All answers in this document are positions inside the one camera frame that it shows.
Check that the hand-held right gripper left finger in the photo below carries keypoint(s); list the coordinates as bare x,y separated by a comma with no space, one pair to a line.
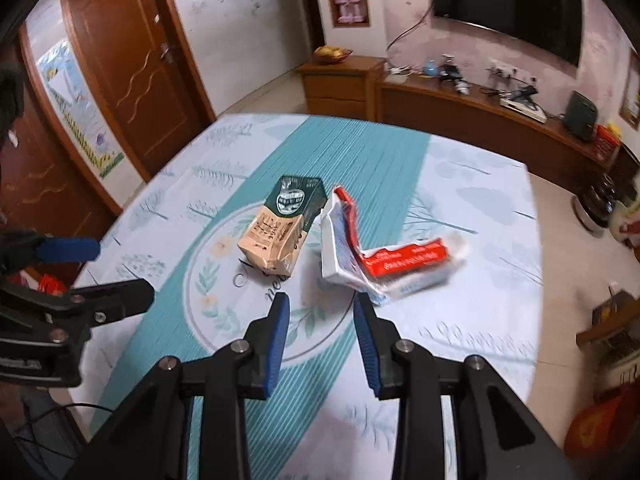
277,345

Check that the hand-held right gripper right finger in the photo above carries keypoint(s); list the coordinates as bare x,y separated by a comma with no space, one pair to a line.
365,345

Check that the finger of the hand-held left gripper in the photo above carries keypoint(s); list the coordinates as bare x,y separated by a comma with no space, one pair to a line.
70,250
120,297

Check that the red and white toothpaste box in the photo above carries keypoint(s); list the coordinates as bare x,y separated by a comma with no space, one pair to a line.
410,260

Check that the white and blue box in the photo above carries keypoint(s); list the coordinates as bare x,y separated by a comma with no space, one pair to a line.
337,250

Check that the brown wooden door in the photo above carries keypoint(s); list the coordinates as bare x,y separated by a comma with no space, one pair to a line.
130,60
45,180

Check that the beige and green carton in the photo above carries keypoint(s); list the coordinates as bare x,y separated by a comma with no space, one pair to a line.
277,235

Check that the blue leaf-print tablecloth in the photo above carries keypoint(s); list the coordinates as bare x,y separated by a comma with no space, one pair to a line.
475,310

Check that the orange bucket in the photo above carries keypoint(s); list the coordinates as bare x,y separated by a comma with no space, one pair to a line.
595,425

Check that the wooden television stand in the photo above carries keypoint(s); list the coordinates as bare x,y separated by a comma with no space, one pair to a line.
450,115

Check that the wooden drawer cabinet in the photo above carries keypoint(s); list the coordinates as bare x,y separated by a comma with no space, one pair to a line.
340,85

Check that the black cooking pot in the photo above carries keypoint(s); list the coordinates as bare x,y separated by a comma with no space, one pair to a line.
595,202

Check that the white set-top box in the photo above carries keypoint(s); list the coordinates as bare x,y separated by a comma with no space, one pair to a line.
522,109

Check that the small blue jar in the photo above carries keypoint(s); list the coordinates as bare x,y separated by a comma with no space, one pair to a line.
431,68

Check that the white pot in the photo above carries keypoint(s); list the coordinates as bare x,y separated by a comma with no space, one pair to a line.
625,225

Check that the fruit bowl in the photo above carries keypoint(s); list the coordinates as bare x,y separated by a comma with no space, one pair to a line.
332,54

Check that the red basket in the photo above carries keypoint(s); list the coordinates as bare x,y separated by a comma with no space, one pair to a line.
607,142

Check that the black television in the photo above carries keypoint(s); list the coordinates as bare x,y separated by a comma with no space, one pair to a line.
505,5

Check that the wall poster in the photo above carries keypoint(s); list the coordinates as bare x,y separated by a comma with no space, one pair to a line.
75,110

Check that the wall niche with pink dumbbells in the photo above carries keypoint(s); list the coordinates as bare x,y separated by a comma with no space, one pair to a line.
348,7

